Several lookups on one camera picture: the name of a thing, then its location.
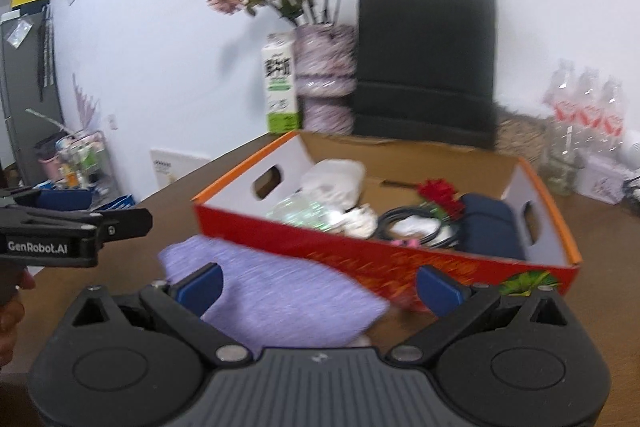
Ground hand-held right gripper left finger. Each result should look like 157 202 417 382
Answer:
70 263 252 367

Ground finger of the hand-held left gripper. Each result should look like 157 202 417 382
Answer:
30 189 94 212
96 208 154 248

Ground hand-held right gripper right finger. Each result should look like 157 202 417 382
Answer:
389 265 568 367

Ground purple knitted cloth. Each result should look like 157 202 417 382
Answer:
159 234 391 358

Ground red cardboard box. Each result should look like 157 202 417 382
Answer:
192 130 583 313

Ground person's left hand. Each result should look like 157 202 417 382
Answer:
0 271 37 368

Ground utility cart with toiletries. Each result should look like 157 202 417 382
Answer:
34 129 108 198

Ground white flat carton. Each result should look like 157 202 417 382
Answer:
150 149 212 204

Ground navy blue pouch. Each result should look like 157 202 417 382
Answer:
457 193 527 261

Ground purple dried grass sprigs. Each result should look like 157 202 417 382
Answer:
71 73 101 132

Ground red artificial flower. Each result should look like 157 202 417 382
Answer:
417 179 466 222

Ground grey metal cabinet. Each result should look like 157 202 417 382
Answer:
0 4 65 190

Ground white crumpled tissue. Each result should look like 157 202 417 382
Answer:
342 204 379 239

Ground clear crinkled plastic wrapper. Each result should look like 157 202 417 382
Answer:
270 196 347 234

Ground white fluffy plush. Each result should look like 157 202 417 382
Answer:
299 158 367 212

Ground empty glass jar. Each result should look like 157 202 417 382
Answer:
540 142 583 196

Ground white floral tin box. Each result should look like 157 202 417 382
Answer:
577 154 631 206

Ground yellow box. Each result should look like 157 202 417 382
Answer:
11 0 52 14

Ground white green milk carton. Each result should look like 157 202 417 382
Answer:
261 32 303 135

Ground clear water bottle red label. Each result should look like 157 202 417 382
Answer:
597 78 627 145
572 68 602 135
544 61 577 130

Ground black paper bag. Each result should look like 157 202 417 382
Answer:
352 0 499 151

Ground white round speaker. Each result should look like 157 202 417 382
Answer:
617 139 640 168

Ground purple mottled vase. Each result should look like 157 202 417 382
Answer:
294 23 357 132

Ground coiled black cable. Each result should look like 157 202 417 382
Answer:
375 204 460 252

